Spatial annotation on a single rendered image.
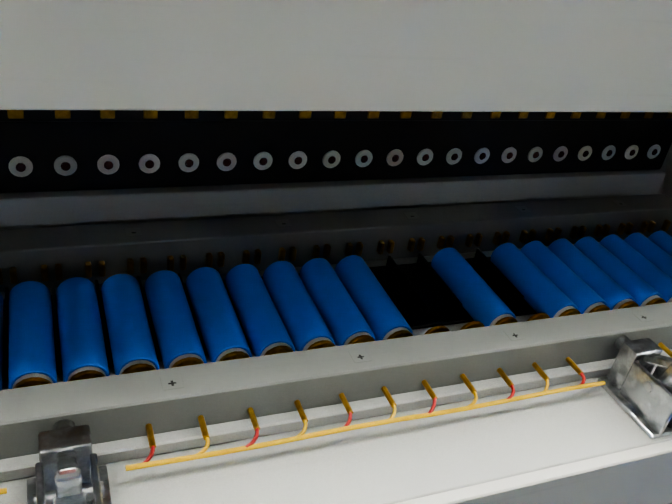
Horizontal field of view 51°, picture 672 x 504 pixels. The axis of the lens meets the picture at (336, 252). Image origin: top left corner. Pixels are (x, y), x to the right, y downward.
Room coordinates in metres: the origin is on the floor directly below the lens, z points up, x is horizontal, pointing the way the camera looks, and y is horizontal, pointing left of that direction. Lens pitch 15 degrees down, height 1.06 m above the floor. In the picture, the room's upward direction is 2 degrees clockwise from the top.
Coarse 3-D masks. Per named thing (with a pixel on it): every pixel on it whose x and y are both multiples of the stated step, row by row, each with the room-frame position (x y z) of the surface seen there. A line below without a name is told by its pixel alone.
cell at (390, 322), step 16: (352, 256) 0.37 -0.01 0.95; (336, 272) 0.37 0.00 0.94; (352, 272) 0.36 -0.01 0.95; (368, 272) 0.36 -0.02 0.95; (352, 288) 0.35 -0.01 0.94; (368, 288) 0.35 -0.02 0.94; (368, 304) 0.34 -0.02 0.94; (384, 304) 0.33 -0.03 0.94; (368, 320) 0.33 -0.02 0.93; (384, 320) 0.32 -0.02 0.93; (400, 320) 0.32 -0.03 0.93; (384, 336) 0.32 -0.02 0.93
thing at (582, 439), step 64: (64, 192) 0.35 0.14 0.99; (128, 192) 0.36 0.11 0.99; (192, 192) 0.38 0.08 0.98; (256, 192) 0.39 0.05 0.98; (320, 192) 0.40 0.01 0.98; (384, 192) 0.42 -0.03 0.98; (448, 192) 0.44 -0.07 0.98; (512, 192) 0.46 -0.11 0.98; (576, 192) 0.48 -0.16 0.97; (640, 192) 0.51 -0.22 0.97; (576, 384) 0.33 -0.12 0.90; (192, 448) 0.25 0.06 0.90; (320, 448) 0.26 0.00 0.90; (384, 448) 0.27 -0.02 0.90; (448, 448) 0.27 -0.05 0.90; (512, 448) 0.28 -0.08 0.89; (576, 448) 0.28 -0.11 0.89; (640, 448) 0.29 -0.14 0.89
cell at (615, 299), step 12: (564, 240) 0.43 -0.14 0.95; (564, 252) 0.42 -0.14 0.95; (576, 252) 0.42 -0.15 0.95; (576, 264) 0.41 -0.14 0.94; (588, 264) 0.40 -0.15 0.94; (588, 276) 0.40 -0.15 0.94; (600, 276) 0.39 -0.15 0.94; (600, 288) 0.39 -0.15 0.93; (612, 288) 0.38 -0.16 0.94; (612, 300) 0.38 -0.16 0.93; (624, 300) 0.38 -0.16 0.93
